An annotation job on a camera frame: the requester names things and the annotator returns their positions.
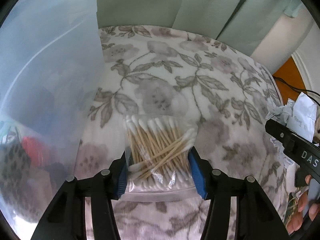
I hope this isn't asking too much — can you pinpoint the bag of cotton swabs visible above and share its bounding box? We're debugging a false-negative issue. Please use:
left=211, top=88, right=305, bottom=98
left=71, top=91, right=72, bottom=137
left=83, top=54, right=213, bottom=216
left=122, top=114, right=198, bottom=202

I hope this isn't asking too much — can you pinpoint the dark red hair claw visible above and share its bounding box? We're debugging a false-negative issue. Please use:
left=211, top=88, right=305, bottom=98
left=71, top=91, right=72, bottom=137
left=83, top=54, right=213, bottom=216
left=22, top=137, right=53, bottom=167

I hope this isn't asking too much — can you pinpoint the leopard print scrunchie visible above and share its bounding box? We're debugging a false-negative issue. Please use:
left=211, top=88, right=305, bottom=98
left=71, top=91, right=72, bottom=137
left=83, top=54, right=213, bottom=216
left=1, top=142, right=31, bottom=205

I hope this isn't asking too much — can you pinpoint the person right hand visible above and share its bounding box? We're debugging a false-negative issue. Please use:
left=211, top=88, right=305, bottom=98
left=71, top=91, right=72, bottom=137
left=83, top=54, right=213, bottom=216
left=286, top=174, right=320, bottom=234

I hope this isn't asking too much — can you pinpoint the crumpled white paper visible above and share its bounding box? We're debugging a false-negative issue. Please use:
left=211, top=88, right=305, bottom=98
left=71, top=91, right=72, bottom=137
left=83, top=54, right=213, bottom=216
left=265, top=92, right=319, bottom=167

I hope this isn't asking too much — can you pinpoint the floral blanket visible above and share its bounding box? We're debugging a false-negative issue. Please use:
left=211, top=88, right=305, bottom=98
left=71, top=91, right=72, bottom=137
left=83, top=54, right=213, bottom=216
left=75, top=24, right=288, bottom=240

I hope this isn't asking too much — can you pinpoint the clear plastic storage bin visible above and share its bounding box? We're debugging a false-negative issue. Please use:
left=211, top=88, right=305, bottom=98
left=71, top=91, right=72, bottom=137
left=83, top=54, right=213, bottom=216
left=1, top=0, right=104, bottom=238

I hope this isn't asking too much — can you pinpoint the green curtain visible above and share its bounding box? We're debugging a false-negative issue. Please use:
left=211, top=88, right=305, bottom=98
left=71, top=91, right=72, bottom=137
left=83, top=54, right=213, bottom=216
left=97, top=0, right=302, bottom=55

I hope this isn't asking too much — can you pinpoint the black cable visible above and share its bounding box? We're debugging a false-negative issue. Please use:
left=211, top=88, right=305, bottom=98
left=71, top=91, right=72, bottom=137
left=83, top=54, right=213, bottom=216
left=272, top=76, right=320, bottom=106

